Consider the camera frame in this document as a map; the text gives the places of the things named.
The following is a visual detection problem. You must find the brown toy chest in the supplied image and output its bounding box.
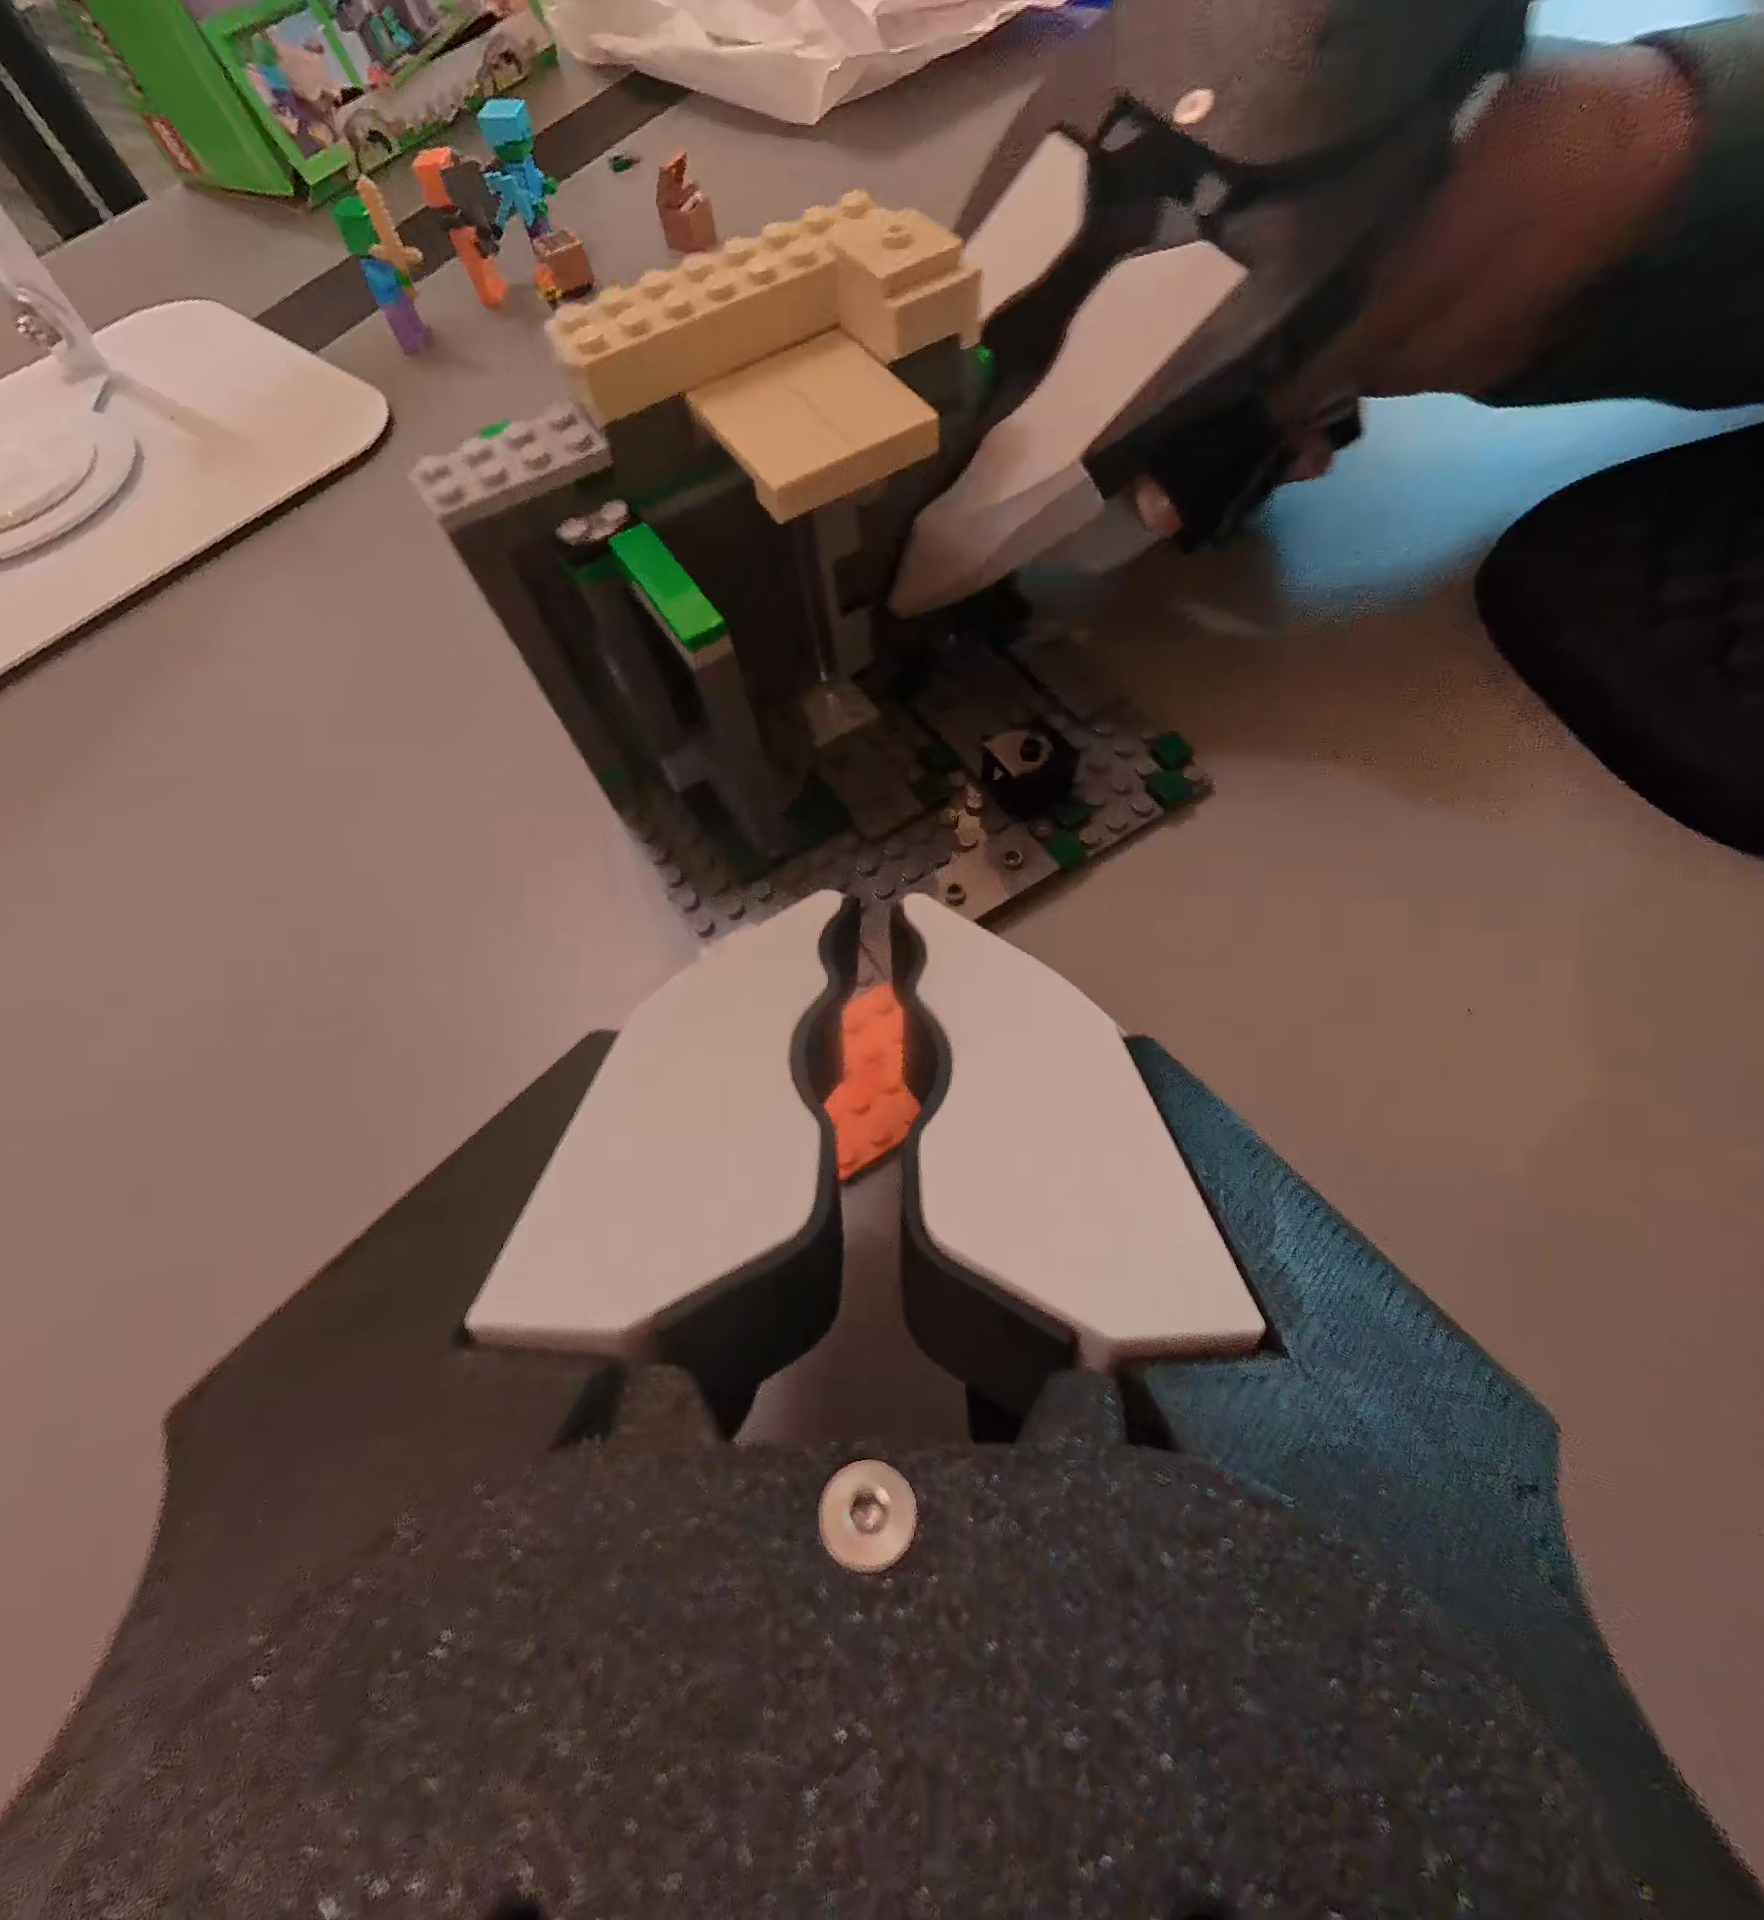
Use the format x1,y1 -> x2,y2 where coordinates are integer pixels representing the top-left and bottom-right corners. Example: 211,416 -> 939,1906
654,150 -> 720,254

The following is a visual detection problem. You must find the orange minifigure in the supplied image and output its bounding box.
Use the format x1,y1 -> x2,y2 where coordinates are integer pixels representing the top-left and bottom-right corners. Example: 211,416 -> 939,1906
414,147 -> 512,309

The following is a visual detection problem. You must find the person's right forearm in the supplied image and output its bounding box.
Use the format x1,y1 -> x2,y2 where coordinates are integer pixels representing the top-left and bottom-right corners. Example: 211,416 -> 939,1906
1603,0 -> 1764,430

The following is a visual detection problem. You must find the white book stand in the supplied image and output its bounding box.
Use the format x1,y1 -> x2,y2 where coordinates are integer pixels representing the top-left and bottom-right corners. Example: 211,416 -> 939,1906
0,83 -> 392,724

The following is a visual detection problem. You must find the black mesh chair seat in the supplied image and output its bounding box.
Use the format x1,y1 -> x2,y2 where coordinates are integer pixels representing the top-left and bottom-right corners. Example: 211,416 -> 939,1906
1473,405 -> 1764,876

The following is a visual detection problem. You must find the toy brick building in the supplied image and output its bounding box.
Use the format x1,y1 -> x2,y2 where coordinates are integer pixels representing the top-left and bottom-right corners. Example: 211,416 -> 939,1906
410,191 -> 1214,940

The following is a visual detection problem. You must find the person's right hand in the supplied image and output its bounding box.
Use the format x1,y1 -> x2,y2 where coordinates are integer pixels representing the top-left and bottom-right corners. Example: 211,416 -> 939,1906
1128,45 -> 1693,542

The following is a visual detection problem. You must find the orange brick plate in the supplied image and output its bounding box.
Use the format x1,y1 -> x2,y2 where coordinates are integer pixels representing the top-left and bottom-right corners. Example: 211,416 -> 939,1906
816,981 -> 926,1181

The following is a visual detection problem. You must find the white paper bag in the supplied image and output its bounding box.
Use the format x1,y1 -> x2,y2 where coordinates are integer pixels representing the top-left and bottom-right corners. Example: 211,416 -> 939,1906
544,0 -> 1078,125

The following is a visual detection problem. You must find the green head zombie minifigure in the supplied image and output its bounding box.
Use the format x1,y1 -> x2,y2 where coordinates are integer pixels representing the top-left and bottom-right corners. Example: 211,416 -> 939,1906
335,177 -> 431,357

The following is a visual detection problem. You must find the green toy box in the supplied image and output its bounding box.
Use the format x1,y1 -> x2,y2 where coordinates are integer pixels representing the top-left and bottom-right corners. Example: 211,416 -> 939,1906
55,0 -> 561,210

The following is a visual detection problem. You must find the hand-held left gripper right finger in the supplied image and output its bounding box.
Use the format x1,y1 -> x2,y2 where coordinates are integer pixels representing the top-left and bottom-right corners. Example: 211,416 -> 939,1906
890,892 -> 1271,1444

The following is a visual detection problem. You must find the cyan head minifigure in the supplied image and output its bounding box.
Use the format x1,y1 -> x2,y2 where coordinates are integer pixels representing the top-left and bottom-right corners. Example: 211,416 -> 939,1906
478,97 -> 561,242

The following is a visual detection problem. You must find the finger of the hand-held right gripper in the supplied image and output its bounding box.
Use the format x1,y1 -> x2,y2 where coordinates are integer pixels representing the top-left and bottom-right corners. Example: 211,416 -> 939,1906
885,238 -> 1257,618
954,97 -> 1170,437

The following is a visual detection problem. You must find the grey desk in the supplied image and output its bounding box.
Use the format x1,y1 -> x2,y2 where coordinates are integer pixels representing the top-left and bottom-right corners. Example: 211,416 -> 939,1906
0,45 -> 1764,1920

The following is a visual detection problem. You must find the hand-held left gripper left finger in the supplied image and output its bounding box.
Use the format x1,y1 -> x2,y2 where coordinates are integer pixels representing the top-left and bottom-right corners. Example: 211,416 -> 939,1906
461,889 -> 868,1441

